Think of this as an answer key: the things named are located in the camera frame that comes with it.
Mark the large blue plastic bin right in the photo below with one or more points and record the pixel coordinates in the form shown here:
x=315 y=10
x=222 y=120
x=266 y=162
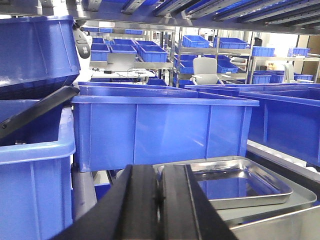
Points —
x=287 y=121

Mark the black bar in bin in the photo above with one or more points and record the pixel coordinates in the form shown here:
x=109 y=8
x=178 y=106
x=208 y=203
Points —
x=19 y=120

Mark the grey office chair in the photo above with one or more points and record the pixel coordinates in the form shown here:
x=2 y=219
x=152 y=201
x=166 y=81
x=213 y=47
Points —
x=205 y=71

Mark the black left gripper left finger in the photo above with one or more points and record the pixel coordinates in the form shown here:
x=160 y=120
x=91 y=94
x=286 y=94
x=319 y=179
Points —
x=128 y=211

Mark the tilted blue bin upper left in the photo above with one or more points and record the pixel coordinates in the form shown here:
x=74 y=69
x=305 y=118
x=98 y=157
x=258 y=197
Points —
x=38 y=56

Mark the blue bin left foreground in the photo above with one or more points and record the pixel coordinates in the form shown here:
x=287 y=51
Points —
x=35 y=177

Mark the blue plastic bin left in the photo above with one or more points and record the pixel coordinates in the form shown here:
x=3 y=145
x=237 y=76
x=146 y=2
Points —
x=112 y=132

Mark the silver metal tray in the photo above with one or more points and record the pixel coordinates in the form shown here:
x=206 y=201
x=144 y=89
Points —
x=239 y=183

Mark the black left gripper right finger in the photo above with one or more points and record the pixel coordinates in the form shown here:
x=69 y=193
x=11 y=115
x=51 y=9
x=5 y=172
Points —
x=185 y=211

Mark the larger silver tray underneath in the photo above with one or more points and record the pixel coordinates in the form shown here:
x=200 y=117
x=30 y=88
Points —
x=300 y=199

